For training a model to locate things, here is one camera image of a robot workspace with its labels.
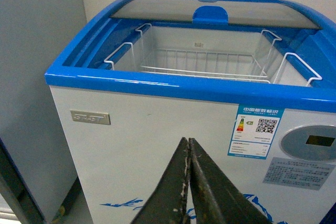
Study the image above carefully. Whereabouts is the white blue chest freezer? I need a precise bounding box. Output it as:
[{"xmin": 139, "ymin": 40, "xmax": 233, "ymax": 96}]
[{"xmin": 45, "ymin": 0, "xmax": 335, "ymax": 223}]

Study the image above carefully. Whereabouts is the energy efficiency label sticker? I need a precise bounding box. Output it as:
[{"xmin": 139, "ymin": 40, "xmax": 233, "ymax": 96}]
[{"xmin": 227, "ymin": 104, "xmax": 284, "ymax": 159}]

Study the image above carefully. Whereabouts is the white wire freezer basket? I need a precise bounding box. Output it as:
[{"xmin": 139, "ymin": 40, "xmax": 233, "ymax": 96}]
[{"xmin": 104, "ymin": 23, "xmax": 322, "ymax": 87}]

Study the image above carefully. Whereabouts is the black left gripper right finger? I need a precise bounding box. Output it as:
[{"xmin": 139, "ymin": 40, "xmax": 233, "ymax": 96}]
[{"xmin": 189, "ymin": 138, "xmax": 270, "ymax": 223}]

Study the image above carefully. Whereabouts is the grey cabinet at left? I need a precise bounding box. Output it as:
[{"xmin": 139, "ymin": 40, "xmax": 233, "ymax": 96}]
[{"xmin": 1, "ymin": 0, "xmax": 86, "ymax": 223}]

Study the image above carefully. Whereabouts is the silver brand name plate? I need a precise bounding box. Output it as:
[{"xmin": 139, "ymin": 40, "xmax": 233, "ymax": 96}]
[{"xmin": 70, "ymin": 110, "xmax": 111, "ymax": 125}]

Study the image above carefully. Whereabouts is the grey instruction sticker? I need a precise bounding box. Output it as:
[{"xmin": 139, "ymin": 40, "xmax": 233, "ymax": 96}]
[{"xmin": 263, "ymin": 157, "xmax": 335, "ymax": 190}]

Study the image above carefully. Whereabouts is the oval grey control panel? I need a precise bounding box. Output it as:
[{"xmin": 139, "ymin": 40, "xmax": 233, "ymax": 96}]
[{"xmin": 280, "ymin": 125, "xmax": 335, "ymax": 162}]

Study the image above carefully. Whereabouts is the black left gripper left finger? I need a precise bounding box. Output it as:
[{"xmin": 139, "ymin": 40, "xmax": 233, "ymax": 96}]
[{"xmin": 132, "ymin": 137, "xmax": 190, "ymax": 224}]

